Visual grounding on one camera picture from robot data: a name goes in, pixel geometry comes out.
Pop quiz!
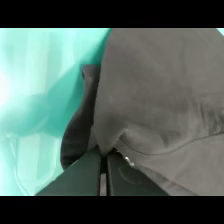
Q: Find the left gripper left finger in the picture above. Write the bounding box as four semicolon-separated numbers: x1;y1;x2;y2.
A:
35;146;102;197

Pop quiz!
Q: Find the dark grey shirt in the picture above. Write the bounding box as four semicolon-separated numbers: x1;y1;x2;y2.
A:
59;28;224;197

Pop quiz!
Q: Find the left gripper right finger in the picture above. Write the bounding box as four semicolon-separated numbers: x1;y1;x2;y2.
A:
106;150;169;197

